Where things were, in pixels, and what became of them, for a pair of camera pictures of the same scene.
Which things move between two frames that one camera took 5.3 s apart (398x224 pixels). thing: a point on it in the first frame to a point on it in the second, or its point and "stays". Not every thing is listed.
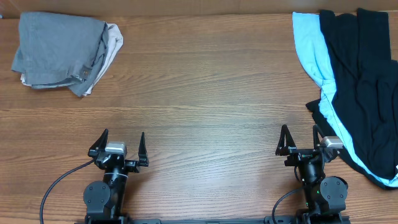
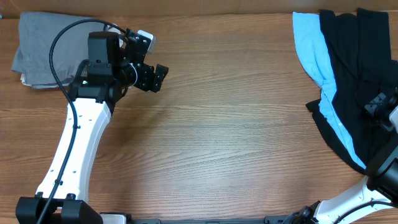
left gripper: x=134 y=165 to x=145 y=83
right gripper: x=301 y=154 to x=370 y=107
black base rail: x=269 y=219 stays
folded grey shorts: x=57 y=50 stays
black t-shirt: x=357 y=46 stays
